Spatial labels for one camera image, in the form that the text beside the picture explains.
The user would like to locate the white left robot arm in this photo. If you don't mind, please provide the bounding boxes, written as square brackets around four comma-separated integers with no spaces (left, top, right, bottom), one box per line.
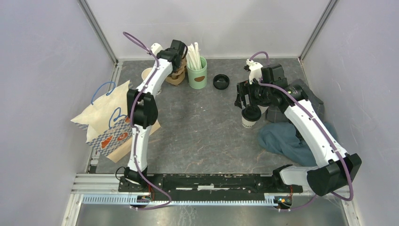
[124,40,187,192]

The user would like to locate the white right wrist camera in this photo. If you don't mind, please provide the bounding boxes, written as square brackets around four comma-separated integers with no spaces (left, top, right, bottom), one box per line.
[244,59,263,85]

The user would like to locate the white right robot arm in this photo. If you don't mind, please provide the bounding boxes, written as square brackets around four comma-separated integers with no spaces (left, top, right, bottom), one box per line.
[235,60,362,201]

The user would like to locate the white paper coffee cup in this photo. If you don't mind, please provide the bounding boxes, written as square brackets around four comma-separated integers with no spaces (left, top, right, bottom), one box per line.
[258,105,269,114]

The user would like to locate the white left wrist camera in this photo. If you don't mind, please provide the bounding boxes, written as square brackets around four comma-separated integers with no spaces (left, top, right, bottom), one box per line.
[151,43,164,56]

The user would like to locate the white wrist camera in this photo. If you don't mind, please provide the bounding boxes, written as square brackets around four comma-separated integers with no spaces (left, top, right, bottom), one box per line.
[244,59,263,85]
[151,43,164,56]

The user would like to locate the stack of white paper cups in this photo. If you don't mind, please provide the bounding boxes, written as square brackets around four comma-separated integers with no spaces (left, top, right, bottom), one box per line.
[141,68,162,95]

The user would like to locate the white paper-wrapped straws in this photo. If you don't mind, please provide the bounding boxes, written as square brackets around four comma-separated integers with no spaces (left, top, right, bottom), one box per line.
[187,42,203,71]

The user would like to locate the green straw holder cup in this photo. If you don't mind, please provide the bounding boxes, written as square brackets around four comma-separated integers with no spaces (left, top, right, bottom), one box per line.
[187,56,207,89]

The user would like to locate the checkered paper takeout bag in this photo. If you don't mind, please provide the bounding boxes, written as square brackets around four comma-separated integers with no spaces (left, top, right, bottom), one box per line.
[71,81,159,161]

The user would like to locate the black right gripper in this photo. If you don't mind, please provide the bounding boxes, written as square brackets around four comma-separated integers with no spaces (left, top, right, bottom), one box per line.
[234,75,273,109]

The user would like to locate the black spare cup lid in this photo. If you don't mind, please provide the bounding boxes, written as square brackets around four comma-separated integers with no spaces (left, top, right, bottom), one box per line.
[213,74,230,90]

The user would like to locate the brown cardboard cup carrier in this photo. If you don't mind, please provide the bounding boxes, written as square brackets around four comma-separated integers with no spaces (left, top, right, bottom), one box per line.
[165,58,187,86]

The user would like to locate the grey checked cloth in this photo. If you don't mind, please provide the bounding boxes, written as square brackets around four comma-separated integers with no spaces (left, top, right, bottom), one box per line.
[265,78,325,124]

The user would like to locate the teal blue cloth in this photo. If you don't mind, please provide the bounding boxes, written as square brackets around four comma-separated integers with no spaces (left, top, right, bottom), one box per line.
[257,121,338,167]

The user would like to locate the aluminium frame rail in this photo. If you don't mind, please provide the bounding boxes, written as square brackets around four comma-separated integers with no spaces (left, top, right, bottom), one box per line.
[62,174,149,226]

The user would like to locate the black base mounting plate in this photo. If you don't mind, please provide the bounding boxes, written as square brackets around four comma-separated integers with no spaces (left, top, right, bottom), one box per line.
[118,174,303,202]

